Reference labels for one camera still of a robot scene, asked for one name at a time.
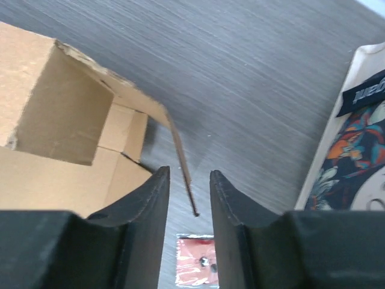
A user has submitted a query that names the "beige canvas tote bag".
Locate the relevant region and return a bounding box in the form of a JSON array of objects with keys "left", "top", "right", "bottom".
[{"left": 295, "top": 43, "right": 384, "bottom": 211}]

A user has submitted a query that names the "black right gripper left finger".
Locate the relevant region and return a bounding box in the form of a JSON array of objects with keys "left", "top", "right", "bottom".
[{"left": 1, "top": 166, "right": 170, "bottom": 288}]

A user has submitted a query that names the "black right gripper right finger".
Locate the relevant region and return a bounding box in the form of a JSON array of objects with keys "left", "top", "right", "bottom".
[{"left": 210, "top": 170, "right": 384, "bottom": 288}]

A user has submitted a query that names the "brown cardboard box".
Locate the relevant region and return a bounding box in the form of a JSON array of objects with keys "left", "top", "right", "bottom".
[{"left": 1, "top": 23, "right": 191, "bottom": 217}]

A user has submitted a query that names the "small red candy wrapper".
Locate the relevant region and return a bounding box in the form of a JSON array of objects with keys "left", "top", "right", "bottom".
[{"left": 175, "top": 234, "right": 220, "bottom": 288}]

